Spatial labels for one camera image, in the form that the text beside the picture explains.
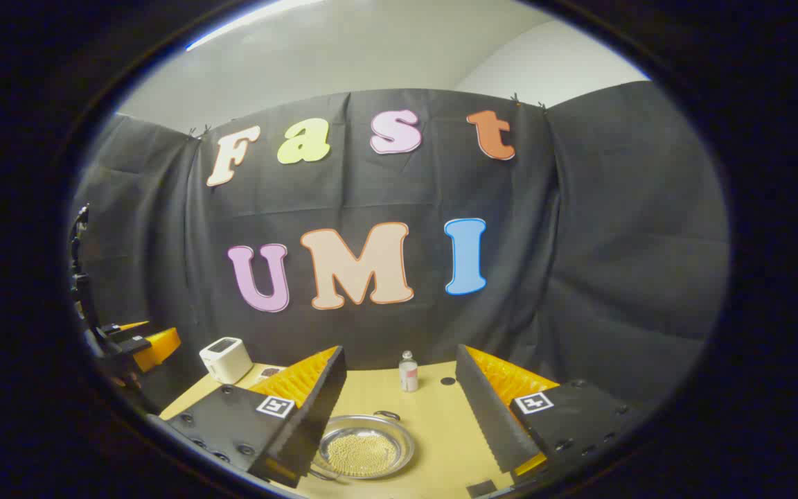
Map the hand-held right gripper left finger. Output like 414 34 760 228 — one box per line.
163 345 348 488

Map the small white bottle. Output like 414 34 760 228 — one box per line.
399 351 419 393

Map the pile of yellow soybeans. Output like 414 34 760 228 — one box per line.
328 433 400 477

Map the steel pot with black handles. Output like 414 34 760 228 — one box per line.
312 410 415 480

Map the white toaster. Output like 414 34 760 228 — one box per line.
199 337 254 385

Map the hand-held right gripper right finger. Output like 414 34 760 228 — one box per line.
454 344 639 480

